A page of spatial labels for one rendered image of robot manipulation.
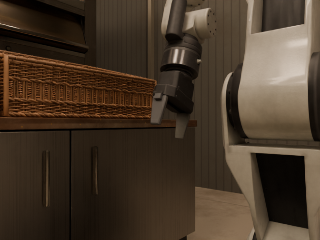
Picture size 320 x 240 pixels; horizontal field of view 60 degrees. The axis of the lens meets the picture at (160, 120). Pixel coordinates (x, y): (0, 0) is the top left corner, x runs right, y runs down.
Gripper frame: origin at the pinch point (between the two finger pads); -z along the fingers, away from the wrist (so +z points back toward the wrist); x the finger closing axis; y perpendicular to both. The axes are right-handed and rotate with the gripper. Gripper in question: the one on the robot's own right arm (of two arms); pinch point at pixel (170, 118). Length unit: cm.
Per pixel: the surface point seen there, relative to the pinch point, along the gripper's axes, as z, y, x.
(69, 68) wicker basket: 13.7, -35.0, 3.0
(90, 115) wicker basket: 2.9, -33.3, -7.6
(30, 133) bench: -7.7, -31.4, 10.9
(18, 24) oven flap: 41, -82, -1
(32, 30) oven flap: 41, -81, -7
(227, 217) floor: -22, -23, -122
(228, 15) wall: 135, -46, -137
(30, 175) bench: -17.5, -31.1, 7.6
